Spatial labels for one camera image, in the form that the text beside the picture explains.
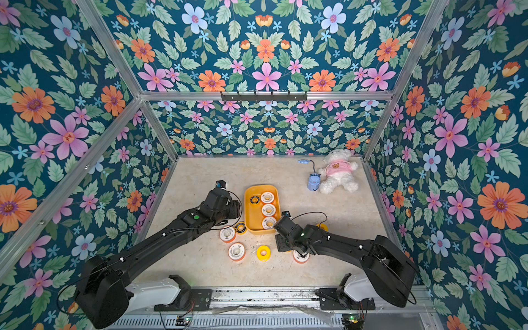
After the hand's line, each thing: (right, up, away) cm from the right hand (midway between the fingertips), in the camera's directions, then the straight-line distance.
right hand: (284, 240), depth 85 cm
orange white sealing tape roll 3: (-7, +6, +6) cm, 11 cm away
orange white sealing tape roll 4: (-25, +2, +4) cm, 25 cm away
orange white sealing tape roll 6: (+6, -6, -3) cm, 9 cm away
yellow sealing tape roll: (-9, -5, -1) cm, 10 cm away
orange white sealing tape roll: (-8, +17, +14) cm, 23 cm away
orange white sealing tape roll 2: (-7, +11, +11) cm, 17 cm away
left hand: (-19, +16, -2) cm, 25 cm away
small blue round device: (+8, +34, +4) cm, 35 cm away
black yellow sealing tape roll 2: (-19, +4, +5) cm, 20 cm away
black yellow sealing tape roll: (-14, +16, +14) cm, 26 cm away
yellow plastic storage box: (-15, +9, +10) cm, 20 cm away
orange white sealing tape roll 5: (-20, -5, 0) cm, 21 cm away
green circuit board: (-37, -24, -13) cm, 46 cm away
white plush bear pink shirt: (+28, +31, +19) cm, 46 cm away
